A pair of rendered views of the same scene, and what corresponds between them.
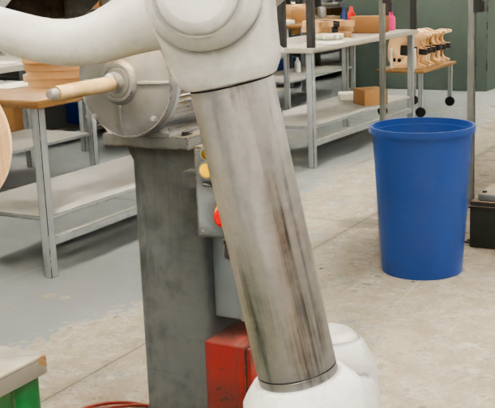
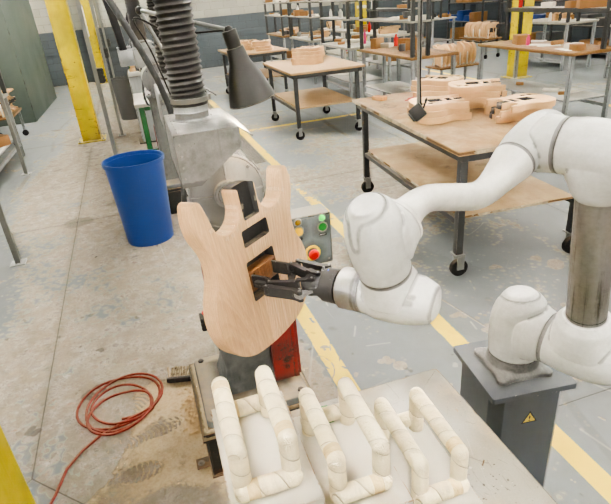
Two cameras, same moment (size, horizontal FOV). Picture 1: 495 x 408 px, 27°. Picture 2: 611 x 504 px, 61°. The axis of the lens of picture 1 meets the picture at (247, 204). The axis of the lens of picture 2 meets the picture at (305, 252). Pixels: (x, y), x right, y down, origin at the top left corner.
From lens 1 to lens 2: 163 cm
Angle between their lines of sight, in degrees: 45
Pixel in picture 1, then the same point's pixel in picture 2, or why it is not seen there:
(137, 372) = (79, 364)
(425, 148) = (148, 171)
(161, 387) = (236, 360)
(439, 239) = (164, 218)
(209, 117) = not seen: outside the picture
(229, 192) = (609, 248)
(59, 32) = (491, 190)
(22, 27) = (479, 193)
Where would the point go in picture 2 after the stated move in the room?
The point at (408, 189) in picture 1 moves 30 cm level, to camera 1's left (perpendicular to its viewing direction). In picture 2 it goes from (143, 196) to (109, 208)
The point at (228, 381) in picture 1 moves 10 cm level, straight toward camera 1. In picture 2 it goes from (284, 339) to (302, 347)
